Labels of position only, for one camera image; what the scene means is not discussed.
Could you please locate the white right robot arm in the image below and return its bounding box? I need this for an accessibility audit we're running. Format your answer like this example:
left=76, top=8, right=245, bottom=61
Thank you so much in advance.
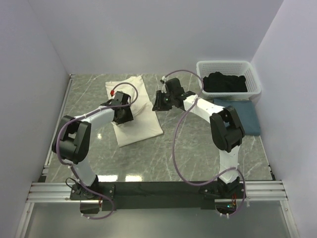
left=152, top=78, right=245, bottom=192

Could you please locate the aluminium frame rail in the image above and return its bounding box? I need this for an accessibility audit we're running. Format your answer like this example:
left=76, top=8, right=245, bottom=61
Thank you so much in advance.
left=15, top=180, right=300, bottom=238

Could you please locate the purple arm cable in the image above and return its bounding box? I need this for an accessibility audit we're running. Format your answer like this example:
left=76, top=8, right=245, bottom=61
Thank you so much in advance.
left=56, top=83, right=139, bottom=221
left=160, top=69, right=247, bottom=219

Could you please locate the cream white t shirt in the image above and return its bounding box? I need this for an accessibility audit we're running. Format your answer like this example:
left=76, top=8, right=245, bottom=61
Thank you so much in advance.
left=105, top=76, right=163, bottom=147

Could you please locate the white plastic laundry basket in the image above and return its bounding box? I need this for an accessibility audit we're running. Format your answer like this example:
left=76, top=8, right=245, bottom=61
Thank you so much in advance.
left=196, top=60, right=261, bottom=100

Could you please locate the folded blue t shirt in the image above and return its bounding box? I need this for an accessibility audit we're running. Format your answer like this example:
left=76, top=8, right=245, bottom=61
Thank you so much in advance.
left=213, top=99, right=261, bottom=136

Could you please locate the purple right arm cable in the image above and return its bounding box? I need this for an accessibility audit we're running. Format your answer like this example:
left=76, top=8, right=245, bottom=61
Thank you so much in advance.
left=160, top=69, right=247, bottom=219

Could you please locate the black t shirt in basket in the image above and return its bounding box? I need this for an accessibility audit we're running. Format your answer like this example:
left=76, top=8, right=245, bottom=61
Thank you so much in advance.
left=203, top=72, right=248, bottom=93

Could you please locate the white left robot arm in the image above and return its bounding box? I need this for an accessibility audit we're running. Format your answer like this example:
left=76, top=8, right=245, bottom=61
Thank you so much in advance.
left=52, top=91, right=133, bottom=192

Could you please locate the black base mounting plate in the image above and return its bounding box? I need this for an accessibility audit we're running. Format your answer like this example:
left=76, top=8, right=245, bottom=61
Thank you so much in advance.
left=70, top=179, right=245, bottom=214

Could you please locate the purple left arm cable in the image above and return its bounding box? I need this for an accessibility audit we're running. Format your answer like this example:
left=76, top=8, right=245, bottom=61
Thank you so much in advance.
left=56, top=83, right=139, bottom=221

